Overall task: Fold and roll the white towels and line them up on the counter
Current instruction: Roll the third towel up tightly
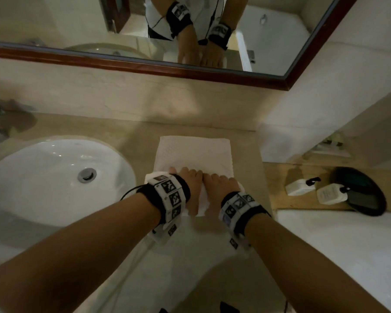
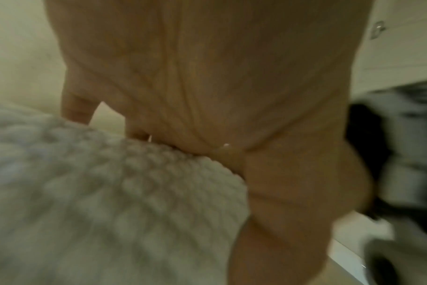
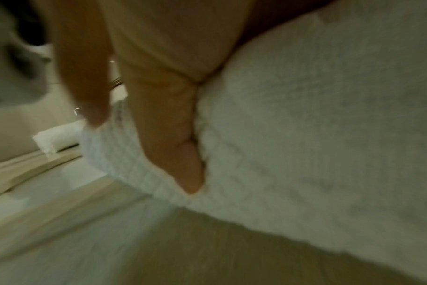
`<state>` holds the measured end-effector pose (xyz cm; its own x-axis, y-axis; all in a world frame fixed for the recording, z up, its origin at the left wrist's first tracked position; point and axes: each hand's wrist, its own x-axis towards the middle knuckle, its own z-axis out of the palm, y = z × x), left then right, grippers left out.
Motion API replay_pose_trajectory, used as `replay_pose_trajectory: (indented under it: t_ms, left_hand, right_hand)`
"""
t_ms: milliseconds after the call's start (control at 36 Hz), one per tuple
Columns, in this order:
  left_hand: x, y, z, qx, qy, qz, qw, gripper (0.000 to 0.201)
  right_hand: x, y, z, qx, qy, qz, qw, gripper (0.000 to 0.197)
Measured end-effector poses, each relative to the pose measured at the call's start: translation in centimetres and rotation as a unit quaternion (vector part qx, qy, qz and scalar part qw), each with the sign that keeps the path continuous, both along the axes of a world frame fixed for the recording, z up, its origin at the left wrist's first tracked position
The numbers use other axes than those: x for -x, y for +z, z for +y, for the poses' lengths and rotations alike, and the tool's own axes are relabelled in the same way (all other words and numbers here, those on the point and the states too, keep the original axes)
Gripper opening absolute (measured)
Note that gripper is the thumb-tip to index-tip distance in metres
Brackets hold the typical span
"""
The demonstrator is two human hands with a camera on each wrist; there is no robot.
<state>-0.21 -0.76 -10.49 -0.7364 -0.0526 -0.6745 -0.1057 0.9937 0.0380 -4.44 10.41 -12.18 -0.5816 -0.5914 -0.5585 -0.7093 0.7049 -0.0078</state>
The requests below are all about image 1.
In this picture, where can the person's left hand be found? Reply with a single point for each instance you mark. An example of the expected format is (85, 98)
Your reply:
(192, 182)

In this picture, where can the person's right hand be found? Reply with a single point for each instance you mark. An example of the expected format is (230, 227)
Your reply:
(221, 187)

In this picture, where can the white towel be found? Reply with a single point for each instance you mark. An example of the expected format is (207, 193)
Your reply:
(192, 153)

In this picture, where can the white oval sink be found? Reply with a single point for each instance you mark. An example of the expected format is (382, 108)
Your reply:
(36, 182)

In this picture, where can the person's right forearm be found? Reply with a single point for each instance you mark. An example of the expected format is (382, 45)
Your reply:
(312, 273)

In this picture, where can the person's left forearm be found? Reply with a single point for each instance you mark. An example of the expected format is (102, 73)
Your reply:
(68, 257)

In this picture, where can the person's black clothing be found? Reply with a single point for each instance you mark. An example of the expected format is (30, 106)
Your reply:
(226, 308)

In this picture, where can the black left wrist marker band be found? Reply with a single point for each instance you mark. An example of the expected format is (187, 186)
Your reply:
(169, 195)

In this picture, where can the black wrist marker band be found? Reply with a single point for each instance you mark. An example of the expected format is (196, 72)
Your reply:
(169, 195)
(244, 215)

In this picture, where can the black right wrist marker band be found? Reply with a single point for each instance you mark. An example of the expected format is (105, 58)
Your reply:
(244, 215)

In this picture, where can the wooden bathtub ledge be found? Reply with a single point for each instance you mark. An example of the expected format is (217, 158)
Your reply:
(277, 179)

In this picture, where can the small white pump bottle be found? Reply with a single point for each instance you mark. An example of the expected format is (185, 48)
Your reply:
(298, 188)

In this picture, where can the small amenity tray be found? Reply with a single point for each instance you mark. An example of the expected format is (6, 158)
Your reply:
(332, 149)

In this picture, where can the white bathtub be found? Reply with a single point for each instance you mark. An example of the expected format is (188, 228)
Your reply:
(345, 251)

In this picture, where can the black oval tray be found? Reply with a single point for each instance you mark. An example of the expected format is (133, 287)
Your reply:
(361, 192)

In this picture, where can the chrome faucet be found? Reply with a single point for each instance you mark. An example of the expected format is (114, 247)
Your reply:
(3, 120)

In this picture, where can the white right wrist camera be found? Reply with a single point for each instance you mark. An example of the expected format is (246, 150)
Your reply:
(234, 245)

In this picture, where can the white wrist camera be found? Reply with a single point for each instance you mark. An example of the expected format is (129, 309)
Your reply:
(164, 236)
(234, 245)

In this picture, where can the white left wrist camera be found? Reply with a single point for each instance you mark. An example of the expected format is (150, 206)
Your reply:
(164, 236)

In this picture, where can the wooden framed wall mirror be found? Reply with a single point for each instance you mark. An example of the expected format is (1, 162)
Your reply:
(68, 16)

